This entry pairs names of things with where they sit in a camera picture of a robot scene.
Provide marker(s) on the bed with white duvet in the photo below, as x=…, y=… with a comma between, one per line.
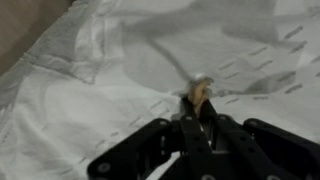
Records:
x=100, y=100

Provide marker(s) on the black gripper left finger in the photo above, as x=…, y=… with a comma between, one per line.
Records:
x=146, y=150

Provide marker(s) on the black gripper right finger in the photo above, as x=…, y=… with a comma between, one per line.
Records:
x=260, y=153

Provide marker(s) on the small tan cork stopper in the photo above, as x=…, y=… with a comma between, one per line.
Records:
x=199, y=94

